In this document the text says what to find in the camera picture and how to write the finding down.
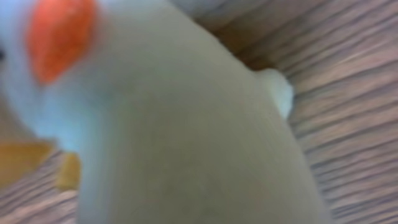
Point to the white plush duck toy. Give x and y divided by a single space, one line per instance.
170 127

